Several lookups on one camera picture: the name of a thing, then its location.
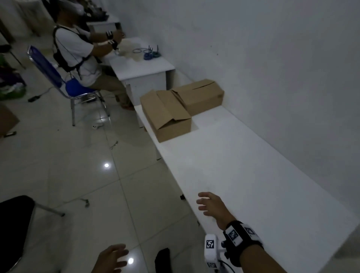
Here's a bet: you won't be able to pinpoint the blue metal chair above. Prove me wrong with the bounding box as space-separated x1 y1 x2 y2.
27 45 111 126

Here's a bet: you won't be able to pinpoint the black backpack harness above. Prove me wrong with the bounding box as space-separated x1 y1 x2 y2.
52 25 85 79

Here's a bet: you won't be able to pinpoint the black right wristband white markers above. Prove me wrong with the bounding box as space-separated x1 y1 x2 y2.
223 220 264 268

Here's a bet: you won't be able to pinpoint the person's black shoe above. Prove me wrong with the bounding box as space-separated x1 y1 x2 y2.
154 248 173 273

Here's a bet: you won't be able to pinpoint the green bag pile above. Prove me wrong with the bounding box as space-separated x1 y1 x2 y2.
0 53 27 101

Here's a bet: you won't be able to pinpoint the small white desk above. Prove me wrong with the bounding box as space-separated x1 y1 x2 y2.
86 15 122 34
108 36 176 129

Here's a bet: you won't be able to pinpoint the striped-edge brown cardboard box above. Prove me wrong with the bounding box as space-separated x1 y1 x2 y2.
171 79 225 116

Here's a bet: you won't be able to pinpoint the green-lined brown cardboard box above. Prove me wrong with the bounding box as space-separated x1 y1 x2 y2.
140 90 192 143

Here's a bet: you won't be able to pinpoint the dark equipment pile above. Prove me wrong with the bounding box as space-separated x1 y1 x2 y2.
83 4 110 22

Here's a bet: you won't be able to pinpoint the person's left hand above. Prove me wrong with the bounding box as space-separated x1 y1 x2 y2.
91 243 130 273

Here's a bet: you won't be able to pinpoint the black chair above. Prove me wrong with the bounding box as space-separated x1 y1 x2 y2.
0 195 66 273

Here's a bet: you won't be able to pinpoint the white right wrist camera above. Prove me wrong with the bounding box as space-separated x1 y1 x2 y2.
204 233 219 269

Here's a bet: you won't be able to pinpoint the person's right hand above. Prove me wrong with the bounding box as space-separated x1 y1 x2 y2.
196 192 237 231

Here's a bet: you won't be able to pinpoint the blue ring peg toy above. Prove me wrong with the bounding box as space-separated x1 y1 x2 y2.
142 44 161 61

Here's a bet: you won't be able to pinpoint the black camera cable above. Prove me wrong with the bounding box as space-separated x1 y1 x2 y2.
218 260 237 273

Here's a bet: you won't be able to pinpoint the plain brown carton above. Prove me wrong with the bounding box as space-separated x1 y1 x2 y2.
0 104 20 138

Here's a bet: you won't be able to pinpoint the black adapter with cable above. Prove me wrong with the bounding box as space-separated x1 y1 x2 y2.
27 87 54 103

